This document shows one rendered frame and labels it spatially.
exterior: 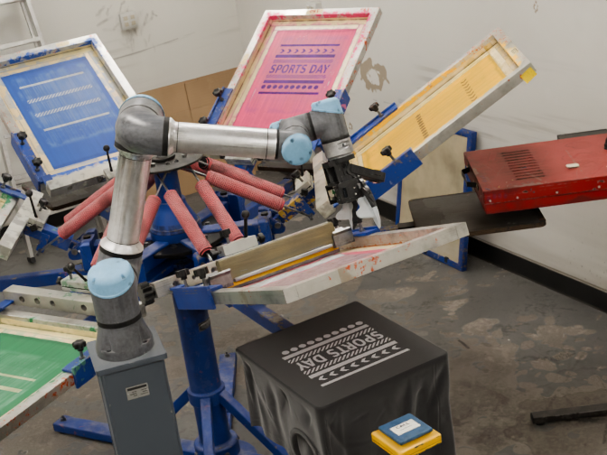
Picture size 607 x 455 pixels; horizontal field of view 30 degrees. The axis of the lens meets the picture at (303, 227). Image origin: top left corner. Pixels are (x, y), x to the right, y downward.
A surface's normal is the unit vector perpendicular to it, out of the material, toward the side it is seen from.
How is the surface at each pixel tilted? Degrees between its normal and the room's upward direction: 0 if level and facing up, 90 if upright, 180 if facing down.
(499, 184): 0
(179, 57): 90
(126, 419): 90
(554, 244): 90
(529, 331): 0
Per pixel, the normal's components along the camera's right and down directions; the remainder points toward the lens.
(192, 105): 0.49, 0.13
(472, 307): -0.13, -0.92
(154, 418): 0.31, 0.31
